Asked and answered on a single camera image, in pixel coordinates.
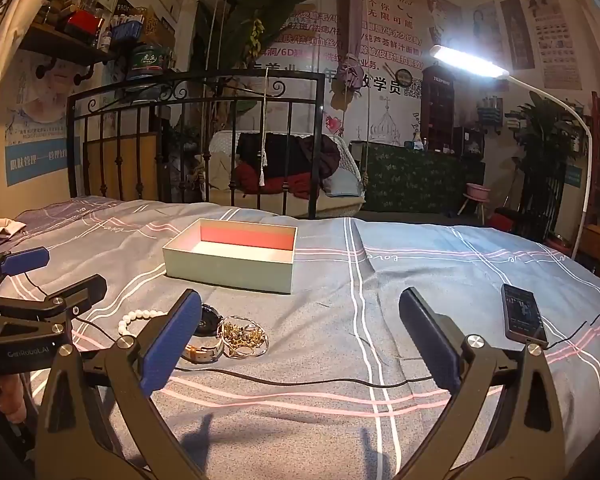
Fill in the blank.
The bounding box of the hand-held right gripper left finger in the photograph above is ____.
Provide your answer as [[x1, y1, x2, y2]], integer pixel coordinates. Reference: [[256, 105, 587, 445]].
[[35, 289, 216, 480]]

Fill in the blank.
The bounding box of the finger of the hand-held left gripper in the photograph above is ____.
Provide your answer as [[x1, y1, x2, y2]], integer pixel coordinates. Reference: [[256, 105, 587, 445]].
[[0, 274, 108, 348], [0, 246, 51, 296]]

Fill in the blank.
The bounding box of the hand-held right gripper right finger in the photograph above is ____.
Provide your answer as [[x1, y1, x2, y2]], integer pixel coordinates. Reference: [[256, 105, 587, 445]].
[[395, 287, 566, 480]]

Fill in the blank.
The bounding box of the wristwatch with beige strap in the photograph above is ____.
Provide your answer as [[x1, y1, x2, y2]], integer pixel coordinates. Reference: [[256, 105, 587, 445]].
[[180, 304, 226, 363]]

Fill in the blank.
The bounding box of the white pearl bracelet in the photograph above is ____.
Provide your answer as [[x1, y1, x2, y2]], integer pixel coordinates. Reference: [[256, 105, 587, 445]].
[[117, 307, 173, 341]]

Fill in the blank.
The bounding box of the gold jewelry pile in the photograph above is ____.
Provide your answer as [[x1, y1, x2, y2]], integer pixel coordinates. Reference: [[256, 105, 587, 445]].
[[219, 316, 271, 359]]

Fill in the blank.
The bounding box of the mint green box pink inside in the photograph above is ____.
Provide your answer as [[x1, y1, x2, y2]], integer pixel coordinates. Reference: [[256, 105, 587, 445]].
[[161, 218, 299, 295]]

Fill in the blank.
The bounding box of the person's left hand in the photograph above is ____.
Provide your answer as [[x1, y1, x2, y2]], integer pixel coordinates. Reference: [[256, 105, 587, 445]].
[[0, 377, 28, 428]]

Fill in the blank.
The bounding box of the grey plaid bedsheet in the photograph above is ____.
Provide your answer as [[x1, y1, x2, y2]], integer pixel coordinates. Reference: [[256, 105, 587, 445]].
[[0, 195, 600, 480]]

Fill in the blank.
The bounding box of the black metal bed headboard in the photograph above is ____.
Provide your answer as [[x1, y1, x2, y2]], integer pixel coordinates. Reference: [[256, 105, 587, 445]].
[[66, 71, 327, 221]]

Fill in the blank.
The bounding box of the orange wooden board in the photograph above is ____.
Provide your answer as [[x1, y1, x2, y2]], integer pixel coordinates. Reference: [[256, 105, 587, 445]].
[[82, 132, 158, 201]]

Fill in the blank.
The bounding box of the pink stool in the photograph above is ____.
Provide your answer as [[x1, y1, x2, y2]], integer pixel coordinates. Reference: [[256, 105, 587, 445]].
[[455, 183, 492, 216]]

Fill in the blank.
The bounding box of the green floral counter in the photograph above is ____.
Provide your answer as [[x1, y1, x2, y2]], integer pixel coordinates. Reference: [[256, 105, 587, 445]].
[[362, 141, 486, 213]]

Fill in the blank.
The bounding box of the white hanging wicker chair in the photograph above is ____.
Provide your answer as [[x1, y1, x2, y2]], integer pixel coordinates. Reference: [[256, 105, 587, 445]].
[[207, 130, 368, 218]]

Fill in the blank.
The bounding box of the red blanket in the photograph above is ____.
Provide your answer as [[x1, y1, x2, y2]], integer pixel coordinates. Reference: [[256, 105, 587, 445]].
[[232, 162, 331, 196]]

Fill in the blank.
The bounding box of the dark clothes pile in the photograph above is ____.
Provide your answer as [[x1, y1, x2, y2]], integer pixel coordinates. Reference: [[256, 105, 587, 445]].
[[235, 132, 342, 193]]

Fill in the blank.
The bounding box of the green round tin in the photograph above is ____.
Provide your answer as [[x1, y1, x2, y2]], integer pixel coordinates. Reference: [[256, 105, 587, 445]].
[[127, 45, 173, 81]]

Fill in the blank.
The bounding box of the tall potted plant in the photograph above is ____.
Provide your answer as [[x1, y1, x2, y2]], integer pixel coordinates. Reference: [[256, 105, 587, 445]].
[[510, 92, 588, 241]]

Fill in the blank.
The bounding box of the red box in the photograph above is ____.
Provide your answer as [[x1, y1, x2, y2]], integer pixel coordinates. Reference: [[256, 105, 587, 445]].
[[65, 10, 103, 36]]

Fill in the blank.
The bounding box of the white floor lamp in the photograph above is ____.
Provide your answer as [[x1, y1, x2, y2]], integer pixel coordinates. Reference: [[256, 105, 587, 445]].
[[428, 44, 595, 261]]

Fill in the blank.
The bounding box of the hanging purple dried bundle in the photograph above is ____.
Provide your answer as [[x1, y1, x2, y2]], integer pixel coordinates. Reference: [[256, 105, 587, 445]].
[[337, 0, 368, 88]]

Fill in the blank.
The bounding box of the portrait poster with grid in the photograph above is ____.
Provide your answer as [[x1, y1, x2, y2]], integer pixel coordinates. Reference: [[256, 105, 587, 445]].
[[527, 0, 583, 91]]

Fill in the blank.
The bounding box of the hanging green leafy plant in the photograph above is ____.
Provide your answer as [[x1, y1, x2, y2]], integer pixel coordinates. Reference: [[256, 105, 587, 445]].
[[197, 0, 351, 61]]

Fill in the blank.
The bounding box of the long black cable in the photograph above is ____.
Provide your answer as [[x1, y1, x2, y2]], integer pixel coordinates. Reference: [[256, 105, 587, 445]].
[[22, 272, 461, 388]]

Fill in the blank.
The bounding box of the black phone cable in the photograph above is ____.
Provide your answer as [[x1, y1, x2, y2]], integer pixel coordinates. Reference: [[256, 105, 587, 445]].
[[527, 307, 600, 348]]

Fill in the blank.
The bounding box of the face print wall poster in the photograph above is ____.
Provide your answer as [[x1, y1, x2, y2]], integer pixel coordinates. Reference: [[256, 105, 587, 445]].
[[2, 52, 106, 186]]

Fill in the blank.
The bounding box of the wooden wall shelf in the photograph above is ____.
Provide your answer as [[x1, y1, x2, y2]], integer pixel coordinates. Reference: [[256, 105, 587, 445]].
[[20, 30, 126, 68]]

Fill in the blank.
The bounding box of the white tassel rope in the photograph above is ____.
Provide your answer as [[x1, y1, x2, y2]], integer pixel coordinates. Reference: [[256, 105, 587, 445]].
[[257, 67, 273, 188]]

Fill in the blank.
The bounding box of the small wall organizer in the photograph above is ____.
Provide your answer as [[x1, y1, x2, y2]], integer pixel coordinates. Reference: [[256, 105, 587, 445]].
[[477, 95, 503, 133]]

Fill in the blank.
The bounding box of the dark red wall cabinet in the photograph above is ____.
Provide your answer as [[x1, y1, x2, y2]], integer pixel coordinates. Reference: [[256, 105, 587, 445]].
[[422, 66, 456, 136]]

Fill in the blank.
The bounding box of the large printed wall poster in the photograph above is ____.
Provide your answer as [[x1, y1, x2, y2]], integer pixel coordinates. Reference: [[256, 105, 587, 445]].
[[275, 0, 463, 106]]

